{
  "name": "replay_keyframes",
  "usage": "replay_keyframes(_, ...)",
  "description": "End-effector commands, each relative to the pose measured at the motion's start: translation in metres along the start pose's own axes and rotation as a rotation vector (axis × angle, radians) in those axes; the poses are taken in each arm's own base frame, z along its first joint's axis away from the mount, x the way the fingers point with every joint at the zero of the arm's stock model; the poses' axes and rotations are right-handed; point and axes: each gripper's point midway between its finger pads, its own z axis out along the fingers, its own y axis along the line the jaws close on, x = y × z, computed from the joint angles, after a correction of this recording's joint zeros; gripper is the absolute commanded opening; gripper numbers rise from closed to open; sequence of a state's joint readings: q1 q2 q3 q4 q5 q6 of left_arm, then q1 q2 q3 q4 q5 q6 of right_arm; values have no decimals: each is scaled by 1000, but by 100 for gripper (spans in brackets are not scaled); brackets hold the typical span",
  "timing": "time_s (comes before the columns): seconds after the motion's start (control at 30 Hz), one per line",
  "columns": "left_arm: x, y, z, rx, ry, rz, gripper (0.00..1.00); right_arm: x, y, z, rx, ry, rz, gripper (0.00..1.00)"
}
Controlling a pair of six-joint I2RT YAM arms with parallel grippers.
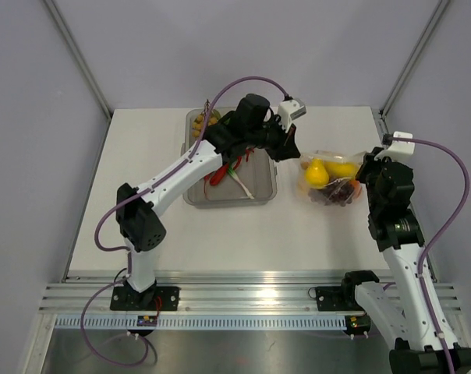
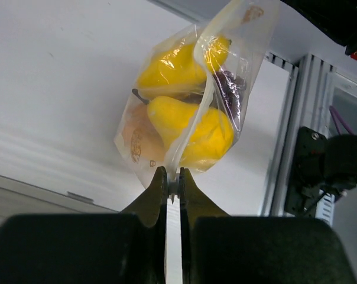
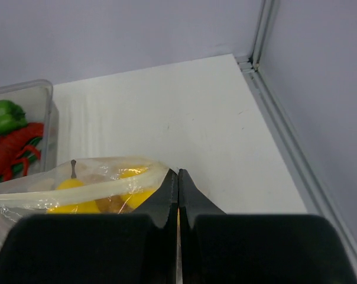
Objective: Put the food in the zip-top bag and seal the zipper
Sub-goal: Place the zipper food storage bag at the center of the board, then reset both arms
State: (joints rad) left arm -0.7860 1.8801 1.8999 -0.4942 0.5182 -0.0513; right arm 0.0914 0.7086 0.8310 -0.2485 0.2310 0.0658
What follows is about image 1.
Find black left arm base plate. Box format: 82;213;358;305
110;286;180;312

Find right aluminium frame post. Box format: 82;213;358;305
379;0;452;120

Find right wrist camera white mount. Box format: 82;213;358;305
374;131;415;163

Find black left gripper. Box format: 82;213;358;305
244;115;299;162

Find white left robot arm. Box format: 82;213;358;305
116;93;306;310

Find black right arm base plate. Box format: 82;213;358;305
307;286;363;312

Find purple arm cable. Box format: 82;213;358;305
80;76;293;367
381;134;471;374

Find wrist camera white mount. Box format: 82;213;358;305
277;99;306;132
374;131;415;163

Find green grape bunch toy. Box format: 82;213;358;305
191;100;221;139

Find orange fruit toy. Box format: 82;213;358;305
349;180;362;199

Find clear plastic food tray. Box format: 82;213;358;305
180;108;279;208

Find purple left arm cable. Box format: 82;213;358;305
80;76;293;367

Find green scallion toy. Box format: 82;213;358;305
228;166;254;199

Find white slotted cable duct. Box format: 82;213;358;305
55;315;346;331

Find left aluminium frame post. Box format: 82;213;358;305
41;0;113;122

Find red lobster toy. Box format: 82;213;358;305
204;149;254;197

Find clear dotted zip top bag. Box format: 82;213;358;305
295;150;365;206

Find aluminium mounting rail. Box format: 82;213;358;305
38;270;462;316

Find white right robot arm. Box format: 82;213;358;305
339;147;471;373

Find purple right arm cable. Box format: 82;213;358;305
381;134;471;374

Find aluminium frame post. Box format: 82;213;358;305
41;0;113;122
379;0;452;120

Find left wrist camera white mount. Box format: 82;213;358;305
277;99;306;132

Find yellow lemon toy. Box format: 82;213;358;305
324;161;359;179
304;159;330;189

